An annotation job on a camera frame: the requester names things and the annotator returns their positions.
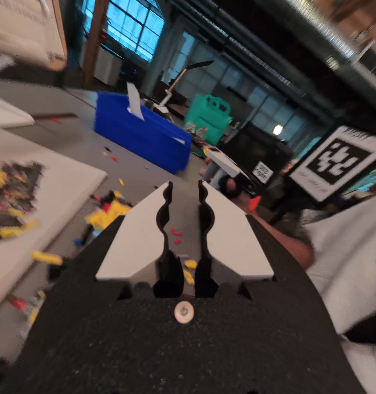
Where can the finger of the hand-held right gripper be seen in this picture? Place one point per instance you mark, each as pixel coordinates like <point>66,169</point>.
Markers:
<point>225,163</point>

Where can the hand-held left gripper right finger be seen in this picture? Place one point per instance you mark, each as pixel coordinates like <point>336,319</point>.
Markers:
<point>240,246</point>

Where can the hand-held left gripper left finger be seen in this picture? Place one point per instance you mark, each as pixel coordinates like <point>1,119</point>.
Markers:
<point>132,246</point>

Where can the lego car chassis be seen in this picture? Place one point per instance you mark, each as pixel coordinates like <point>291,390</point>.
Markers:
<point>107,212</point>

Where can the yellow lego pin connector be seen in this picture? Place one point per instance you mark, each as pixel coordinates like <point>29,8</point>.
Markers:
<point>191,264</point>

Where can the yellow lego wedge piece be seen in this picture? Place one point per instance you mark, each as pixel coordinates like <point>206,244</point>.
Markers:
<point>188,277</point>

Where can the person's right forearm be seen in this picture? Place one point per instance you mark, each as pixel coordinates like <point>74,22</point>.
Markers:
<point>283,240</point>

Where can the lego instruction booklet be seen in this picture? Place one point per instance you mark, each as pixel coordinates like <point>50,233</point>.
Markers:
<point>67,184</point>

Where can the person's right hand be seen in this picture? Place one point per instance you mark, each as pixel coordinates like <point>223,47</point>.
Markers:
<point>243,206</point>

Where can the black mesh chair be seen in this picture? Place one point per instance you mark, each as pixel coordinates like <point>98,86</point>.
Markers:
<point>261,144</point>

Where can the teal tote bag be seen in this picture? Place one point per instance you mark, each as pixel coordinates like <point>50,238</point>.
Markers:
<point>206,123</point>

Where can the square work light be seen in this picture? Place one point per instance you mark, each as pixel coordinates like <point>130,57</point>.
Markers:
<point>277,129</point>

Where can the blue storage bin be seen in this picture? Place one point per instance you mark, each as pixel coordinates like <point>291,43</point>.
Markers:
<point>138,135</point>

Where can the black framed paper sign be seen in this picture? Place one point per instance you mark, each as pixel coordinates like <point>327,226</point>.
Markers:
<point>342,160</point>

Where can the white paper strip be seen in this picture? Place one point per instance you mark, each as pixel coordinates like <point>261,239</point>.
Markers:
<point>134,101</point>

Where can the white cabinet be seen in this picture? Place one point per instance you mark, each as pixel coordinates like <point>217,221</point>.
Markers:
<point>107,67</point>

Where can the white document stand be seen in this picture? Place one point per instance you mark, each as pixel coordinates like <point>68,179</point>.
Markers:
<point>61,46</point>

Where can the printed instruction sheet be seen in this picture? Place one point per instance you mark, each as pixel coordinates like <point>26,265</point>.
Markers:
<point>21,30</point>

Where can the silver air duct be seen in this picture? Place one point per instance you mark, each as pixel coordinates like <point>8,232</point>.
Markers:
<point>314,34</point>

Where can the wooden post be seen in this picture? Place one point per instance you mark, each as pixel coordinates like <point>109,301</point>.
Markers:
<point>94,46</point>

